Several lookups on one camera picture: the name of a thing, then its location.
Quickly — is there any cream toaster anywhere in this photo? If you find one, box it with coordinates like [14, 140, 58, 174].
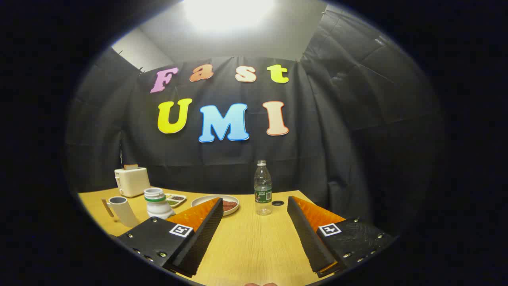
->
[114, 166, 151, 198]

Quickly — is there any white bottle with green ring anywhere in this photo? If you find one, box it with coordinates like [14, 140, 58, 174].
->
[144, 188, 176, 220]

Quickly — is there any white divided bean dish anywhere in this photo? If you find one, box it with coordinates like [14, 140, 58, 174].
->
[164, 193, 187, 208]

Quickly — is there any white round plate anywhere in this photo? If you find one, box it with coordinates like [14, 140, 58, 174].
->
[191, 195, 240, 216]

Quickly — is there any white cup with wooden handle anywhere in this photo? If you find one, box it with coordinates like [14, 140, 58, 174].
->
[101, 196, 140, 228]

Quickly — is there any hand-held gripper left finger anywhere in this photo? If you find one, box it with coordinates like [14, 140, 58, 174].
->
[116, 197, 224, 278]

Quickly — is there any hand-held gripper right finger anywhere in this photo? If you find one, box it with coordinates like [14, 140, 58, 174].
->
[287, 196, 397, 278]

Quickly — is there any clear plastic water bottle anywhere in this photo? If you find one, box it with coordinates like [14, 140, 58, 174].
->
[254, 160, 273, 216]

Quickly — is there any black backdrop cloth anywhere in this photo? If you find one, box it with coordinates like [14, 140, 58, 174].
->
[65, 8, 445, 239]

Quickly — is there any wooden table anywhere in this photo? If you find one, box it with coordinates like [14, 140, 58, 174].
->
[78, 187, 350, 286]

